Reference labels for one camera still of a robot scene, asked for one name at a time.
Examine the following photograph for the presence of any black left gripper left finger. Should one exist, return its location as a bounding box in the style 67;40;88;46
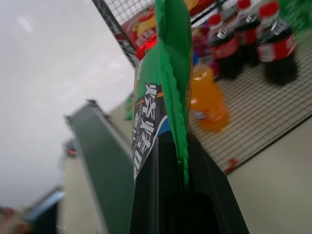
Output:
129;130;184;234

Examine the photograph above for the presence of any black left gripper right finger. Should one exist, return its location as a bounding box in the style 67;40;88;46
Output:
183;131;250;234

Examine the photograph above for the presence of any green snack bag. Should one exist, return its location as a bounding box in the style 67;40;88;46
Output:
124;90;136;121
131;0;194;187

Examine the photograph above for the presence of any green conveyor belt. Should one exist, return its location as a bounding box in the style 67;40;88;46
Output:
63;99;135;234

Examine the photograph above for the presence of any orange soda bottle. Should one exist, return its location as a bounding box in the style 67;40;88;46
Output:
189;63;232;134

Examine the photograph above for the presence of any cola bottle red cap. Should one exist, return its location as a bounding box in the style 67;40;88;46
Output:
255;1;299;86
208;13;244;80
234;0;261;66

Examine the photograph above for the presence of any red chips bag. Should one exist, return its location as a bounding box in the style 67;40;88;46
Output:
121;5;158;61

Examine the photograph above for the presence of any white wire rack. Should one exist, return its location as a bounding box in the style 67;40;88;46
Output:
187;23;312;175

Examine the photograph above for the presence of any black wire basket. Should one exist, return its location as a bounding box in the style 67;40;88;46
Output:
92;0;239;70

